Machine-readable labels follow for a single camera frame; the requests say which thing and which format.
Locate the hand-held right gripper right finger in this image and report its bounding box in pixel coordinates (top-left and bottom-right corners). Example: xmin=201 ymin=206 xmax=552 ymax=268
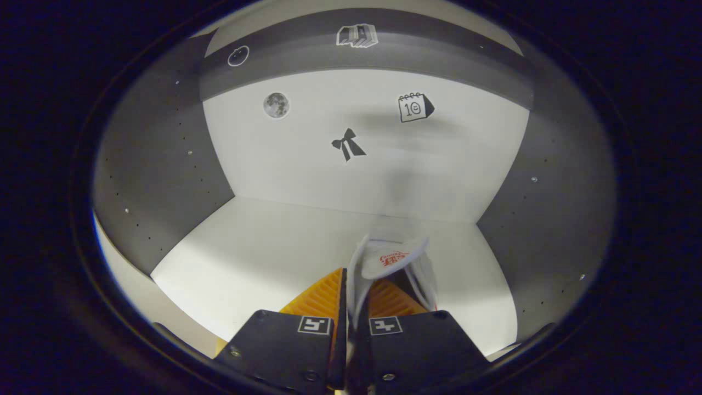
xmin=351 ymin=277 xmax=491 ymax=393

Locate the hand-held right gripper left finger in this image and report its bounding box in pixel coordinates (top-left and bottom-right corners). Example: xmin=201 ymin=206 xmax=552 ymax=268
xmin=213 ymin=267 xmax=349 ymax=391

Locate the white canvas shoe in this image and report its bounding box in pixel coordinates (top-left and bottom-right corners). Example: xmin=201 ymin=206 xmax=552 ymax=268
xmin=346 ymin=235 xmax=440 ymax=335

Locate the grey shoe cabinet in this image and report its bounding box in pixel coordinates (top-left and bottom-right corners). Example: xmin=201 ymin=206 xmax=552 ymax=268
xmin=90 ymin=0 xmax=618 ymax=363

